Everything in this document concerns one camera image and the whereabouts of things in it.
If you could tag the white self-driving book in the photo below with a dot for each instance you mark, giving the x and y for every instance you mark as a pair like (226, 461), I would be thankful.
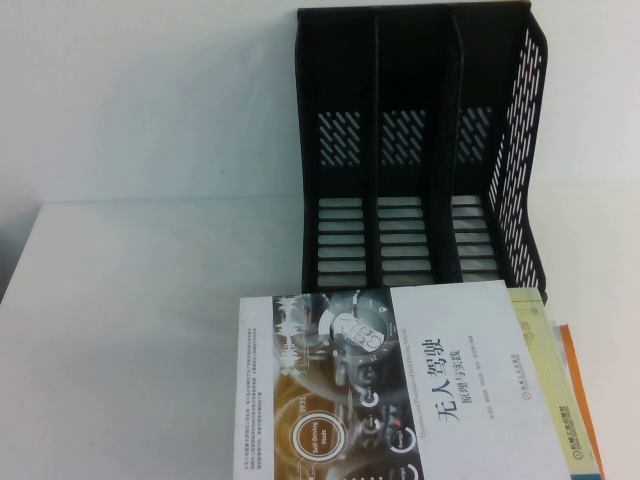
(450, 400)

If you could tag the black plastic book stand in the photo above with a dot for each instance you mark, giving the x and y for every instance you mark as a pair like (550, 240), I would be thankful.
(410, 75)

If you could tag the orange-edged book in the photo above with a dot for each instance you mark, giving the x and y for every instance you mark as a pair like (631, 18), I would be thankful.
(569, 345)

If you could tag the yellow-green mechanisms book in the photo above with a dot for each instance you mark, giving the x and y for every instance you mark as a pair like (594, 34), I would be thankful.
(555, 400)

